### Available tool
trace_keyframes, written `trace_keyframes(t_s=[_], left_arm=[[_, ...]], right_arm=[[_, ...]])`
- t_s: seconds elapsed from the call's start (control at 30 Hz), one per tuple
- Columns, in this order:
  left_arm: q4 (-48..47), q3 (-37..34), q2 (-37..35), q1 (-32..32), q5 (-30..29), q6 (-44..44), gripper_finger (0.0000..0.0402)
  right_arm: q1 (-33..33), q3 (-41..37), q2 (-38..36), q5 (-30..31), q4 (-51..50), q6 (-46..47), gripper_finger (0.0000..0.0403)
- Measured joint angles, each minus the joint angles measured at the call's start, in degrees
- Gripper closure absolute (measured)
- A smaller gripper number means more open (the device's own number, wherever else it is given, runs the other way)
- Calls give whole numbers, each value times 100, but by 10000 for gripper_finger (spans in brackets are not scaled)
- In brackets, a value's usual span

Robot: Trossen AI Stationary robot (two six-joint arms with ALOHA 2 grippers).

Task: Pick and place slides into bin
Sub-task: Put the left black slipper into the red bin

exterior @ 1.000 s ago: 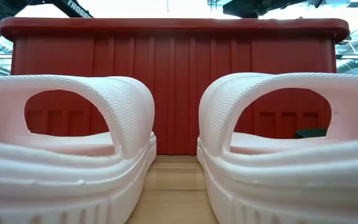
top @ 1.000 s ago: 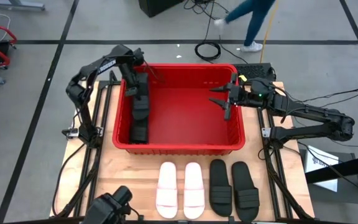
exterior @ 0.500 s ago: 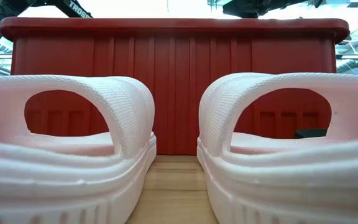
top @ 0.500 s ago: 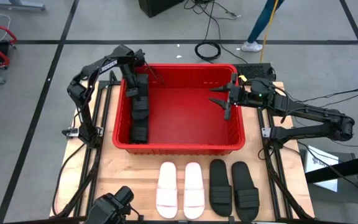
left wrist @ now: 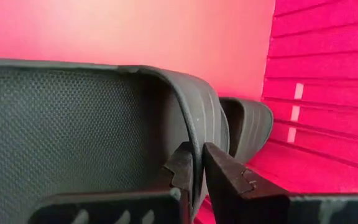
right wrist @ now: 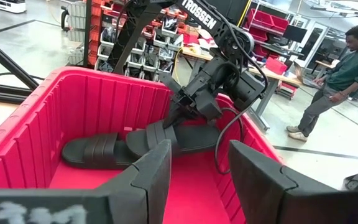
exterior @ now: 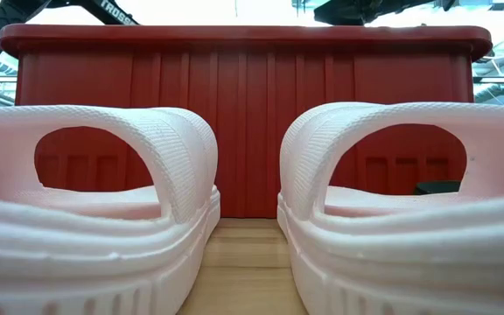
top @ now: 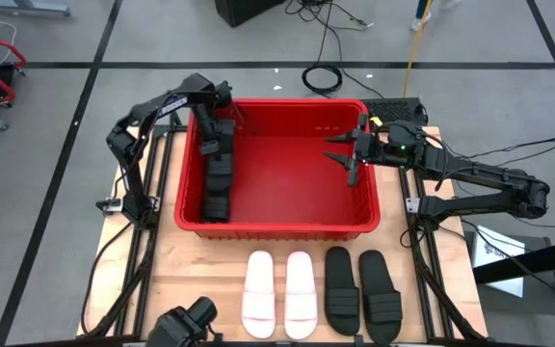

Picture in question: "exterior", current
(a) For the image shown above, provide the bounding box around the white foam slipper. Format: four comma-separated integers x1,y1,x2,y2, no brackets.
0,104,221,315
276,101,504,315

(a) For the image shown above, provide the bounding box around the red plastic bin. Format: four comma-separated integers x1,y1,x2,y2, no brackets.
0,24,494,219

